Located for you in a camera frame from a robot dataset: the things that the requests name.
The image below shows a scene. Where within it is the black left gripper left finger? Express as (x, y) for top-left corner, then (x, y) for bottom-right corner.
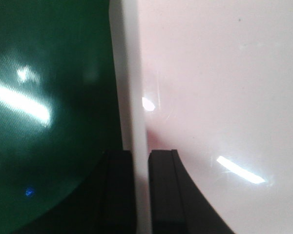
(21, 151), (137, 234)

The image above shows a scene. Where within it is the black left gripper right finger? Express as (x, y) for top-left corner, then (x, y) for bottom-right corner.
(148, 150), (233, 234)

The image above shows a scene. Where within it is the green circular conveyor belt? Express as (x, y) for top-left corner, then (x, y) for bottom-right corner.
(0, 0), (122, 234)

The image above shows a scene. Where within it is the pink plastic bin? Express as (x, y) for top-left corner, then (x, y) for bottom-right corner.
(109, 0), (293, 234)

